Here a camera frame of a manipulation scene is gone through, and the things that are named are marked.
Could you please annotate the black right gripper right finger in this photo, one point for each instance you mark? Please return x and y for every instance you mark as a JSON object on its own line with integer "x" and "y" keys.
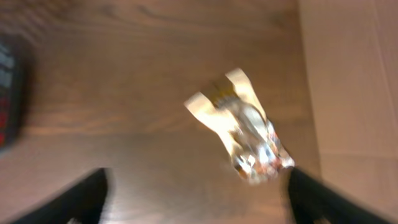
{"x": 310, "y": 201}

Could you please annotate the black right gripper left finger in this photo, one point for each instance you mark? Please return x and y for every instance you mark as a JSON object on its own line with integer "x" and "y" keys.
{"x": 82, "y": 203}

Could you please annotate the beige grain bag far right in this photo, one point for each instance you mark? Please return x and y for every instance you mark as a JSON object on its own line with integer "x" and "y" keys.
{"x": 230, "y": 108}

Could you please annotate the grey plastic slotted basket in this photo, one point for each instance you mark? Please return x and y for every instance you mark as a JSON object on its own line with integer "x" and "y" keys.
{"x": 12, "y": 88}

